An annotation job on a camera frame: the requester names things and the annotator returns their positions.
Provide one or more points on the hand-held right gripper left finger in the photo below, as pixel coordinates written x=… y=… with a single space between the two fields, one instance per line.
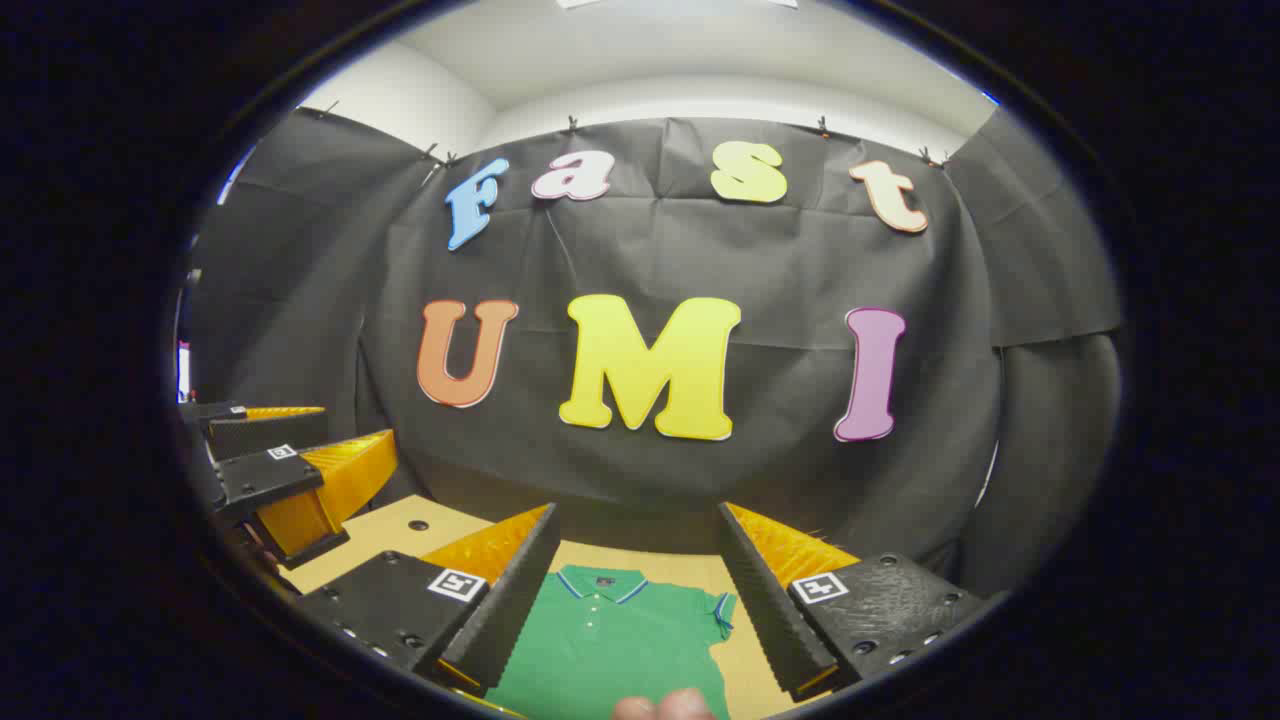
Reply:
x=510 y=610

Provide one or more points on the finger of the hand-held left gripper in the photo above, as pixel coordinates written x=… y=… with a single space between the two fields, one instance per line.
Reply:
x=265 y=432
x=265 y=480

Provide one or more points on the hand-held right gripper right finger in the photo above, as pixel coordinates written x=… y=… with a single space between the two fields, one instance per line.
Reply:
x=775 y=620

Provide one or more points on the green T-shirt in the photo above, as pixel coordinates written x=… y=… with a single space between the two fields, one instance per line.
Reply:
x=600 y=660

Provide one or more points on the black backdrop cloth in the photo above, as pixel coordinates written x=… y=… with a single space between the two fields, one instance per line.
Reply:
x=700 y=270

